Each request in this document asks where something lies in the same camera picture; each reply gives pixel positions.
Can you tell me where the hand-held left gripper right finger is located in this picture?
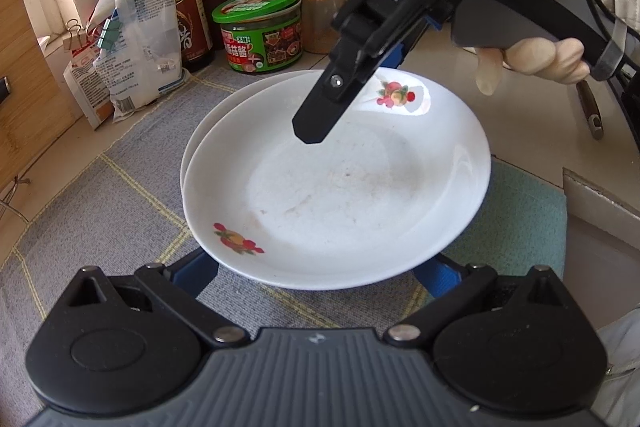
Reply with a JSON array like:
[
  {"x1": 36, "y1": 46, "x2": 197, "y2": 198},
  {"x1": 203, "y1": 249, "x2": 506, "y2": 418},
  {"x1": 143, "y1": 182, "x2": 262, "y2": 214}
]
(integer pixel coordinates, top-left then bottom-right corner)
[{"x1": 384, "y1": 256, "x2": 567, "y2": 350}]

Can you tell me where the white plate with fruit print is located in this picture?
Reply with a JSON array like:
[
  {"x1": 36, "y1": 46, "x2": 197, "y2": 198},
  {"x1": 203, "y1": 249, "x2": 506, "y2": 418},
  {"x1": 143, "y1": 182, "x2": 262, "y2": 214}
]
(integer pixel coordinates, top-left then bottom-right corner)
[
  {"x1": 179, "y1": 69, "x2": 326, "y2": 208},
  {"x1": 182, "y1": 68, "x2": 492, "y2": 292}
]

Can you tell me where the bamboo cutting board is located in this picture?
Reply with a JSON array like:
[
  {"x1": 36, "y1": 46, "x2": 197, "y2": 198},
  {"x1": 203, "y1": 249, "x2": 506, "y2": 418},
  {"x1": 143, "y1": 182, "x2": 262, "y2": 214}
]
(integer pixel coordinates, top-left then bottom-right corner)
[{"x1": 0, "y1": 0, "x2": 83, "y2": 195}]

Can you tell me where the red and white food bag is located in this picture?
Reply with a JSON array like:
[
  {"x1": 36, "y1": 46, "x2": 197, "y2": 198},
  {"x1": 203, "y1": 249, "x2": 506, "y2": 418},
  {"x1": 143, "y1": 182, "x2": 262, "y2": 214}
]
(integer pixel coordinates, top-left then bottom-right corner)
[{"x1": 64, "y1": 47, "x2": 121, "y2": 130}]

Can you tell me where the metal binder clip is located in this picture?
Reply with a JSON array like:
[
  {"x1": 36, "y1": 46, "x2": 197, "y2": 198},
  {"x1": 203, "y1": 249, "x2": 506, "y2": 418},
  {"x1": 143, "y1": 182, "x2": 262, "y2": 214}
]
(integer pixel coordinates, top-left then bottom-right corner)
[{"x1": 62, "y1": 19, "x2": 85, "y2": 52}]

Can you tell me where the person's light clothing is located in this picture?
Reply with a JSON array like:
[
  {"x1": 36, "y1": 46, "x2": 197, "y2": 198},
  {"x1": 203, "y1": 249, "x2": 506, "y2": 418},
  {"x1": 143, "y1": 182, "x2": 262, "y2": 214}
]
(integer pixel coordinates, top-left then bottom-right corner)
[{"x1": 597, "y1": 312, "x2": 640, "y2": 427}]

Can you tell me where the person's right hand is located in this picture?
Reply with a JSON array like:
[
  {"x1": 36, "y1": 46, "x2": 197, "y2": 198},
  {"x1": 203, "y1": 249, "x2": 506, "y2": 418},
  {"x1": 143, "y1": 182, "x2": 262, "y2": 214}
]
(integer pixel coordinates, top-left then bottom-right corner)
[{"x1": 474, "y1": 0, "x2": 592, "y2": 96}]

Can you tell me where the wooden utensil handle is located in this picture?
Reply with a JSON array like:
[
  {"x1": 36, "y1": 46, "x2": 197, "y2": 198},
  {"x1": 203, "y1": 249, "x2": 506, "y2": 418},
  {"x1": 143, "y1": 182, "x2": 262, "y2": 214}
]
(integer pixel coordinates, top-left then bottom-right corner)
[{"x1": 576, "y1": 79, "x2": 606, "y2": 140}]

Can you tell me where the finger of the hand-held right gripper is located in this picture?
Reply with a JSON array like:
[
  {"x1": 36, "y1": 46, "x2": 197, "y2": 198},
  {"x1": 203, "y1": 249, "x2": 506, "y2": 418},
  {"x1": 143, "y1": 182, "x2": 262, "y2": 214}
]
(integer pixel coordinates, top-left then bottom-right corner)
[
  {"x1": 291, "y1": 0, "x2": 463, "y2": 146},
  {"x1": 383, "y1": 14, "x2": 444, "y2": 71}
]

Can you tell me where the green lid sauce jar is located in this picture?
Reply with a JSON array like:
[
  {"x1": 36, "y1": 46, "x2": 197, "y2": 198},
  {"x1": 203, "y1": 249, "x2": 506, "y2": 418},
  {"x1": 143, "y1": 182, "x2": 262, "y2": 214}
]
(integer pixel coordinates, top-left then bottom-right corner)
[{"x1": 211, "y1": 0, "x2": 304, "y2": 75}]

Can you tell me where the yellow lid spice jar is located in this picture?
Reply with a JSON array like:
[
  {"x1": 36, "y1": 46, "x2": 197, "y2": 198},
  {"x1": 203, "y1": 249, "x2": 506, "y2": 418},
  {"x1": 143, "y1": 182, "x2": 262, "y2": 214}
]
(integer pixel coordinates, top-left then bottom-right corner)
[{"x1": 301, "y1": 0, "x2": 347, "y2": 55}]

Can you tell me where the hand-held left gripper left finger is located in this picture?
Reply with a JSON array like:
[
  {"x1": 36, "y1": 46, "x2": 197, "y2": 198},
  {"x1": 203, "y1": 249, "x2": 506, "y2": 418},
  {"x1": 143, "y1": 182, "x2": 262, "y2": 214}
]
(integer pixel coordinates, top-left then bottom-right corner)
[{"x1": 66, "y1": 251, "x2": 250, "y2": 350}]

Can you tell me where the blue green binder clip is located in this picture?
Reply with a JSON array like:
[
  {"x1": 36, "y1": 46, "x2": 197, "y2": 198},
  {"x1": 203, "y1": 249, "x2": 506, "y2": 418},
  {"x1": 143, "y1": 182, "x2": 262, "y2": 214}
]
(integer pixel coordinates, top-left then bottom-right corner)
[{"x1": 97, "y1": 19, "x2": 127, "y2": 51}]

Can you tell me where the grey teal checked cloth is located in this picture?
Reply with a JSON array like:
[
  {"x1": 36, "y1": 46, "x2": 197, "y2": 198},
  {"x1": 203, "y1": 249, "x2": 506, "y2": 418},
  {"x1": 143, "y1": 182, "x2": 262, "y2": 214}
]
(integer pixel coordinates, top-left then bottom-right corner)
[{"x1": 0, "y1": 67, "x2": 568, "y2": 413}]

